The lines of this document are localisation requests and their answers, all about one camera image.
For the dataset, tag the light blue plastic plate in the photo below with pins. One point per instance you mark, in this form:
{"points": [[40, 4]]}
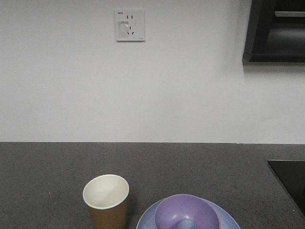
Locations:
{"points": [[146, 221]]}

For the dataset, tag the purple plastic bowl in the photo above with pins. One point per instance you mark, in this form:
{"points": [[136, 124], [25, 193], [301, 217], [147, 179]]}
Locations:
{"points": [[173, 209]]}

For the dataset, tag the black range hood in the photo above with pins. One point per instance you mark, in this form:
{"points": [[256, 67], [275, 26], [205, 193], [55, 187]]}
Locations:
{"points": [[276, 31]]}

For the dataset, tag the black glass cooktop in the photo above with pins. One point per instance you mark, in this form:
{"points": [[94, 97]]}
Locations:
{"points": [[291, 174]]}

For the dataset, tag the white wall power socket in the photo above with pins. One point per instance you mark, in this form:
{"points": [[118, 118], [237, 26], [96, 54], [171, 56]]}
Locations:
{"points": [[130, 25]]}

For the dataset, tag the brown paper cup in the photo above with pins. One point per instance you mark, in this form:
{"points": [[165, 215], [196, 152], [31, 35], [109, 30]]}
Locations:
{"points": [[106, 199]]}

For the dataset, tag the light blue plastic spoon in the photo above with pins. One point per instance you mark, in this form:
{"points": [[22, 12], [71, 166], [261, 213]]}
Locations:
{"points": [[187, 224]]}

